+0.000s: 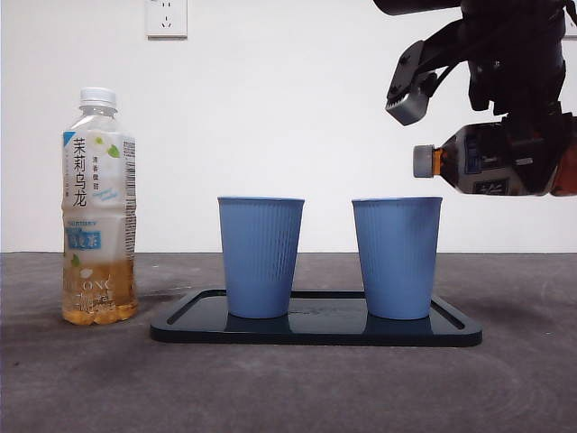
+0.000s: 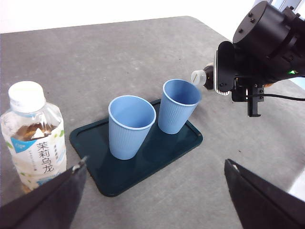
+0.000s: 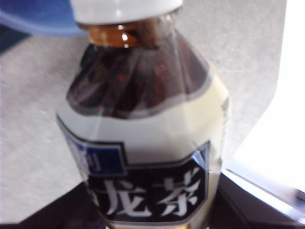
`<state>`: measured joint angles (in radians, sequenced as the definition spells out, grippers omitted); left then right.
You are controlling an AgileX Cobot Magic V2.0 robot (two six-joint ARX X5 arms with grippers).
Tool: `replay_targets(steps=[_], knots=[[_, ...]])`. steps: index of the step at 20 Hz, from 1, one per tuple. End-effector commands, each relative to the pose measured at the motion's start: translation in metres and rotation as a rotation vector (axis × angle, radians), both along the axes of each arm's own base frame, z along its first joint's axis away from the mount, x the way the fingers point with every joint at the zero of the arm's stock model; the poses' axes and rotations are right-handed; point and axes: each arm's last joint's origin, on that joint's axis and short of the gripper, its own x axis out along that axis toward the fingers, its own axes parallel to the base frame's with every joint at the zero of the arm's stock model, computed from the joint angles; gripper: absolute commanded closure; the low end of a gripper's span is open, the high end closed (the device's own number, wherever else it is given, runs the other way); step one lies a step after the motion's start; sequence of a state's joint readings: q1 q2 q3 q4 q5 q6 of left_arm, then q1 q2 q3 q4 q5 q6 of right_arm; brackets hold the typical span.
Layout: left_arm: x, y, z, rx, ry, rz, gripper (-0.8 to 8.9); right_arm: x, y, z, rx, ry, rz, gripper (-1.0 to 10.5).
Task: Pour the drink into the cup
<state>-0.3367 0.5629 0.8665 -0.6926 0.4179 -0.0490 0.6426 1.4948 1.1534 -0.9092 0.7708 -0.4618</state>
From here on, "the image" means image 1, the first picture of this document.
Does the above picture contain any dark oolong tea bottle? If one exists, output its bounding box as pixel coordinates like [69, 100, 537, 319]
[412, 122, 577, 198]

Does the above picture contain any jasmine oolong bottle white label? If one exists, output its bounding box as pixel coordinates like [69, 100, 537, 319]
[60, 87, 139, 327]

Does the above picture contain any blue ribbed cup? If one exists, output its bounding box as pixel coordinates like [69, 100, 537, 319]
[216, 196, 307, 320]
[351, 196, 444, 321]

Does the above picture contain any dark rectangular tray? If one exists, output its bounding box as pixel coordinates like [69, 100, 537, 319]
[149, 288, 483, 347]

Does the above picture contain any right wrist grey camera box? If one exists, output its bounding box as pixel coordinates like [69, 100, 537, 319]
[384, 88, 430, 126]

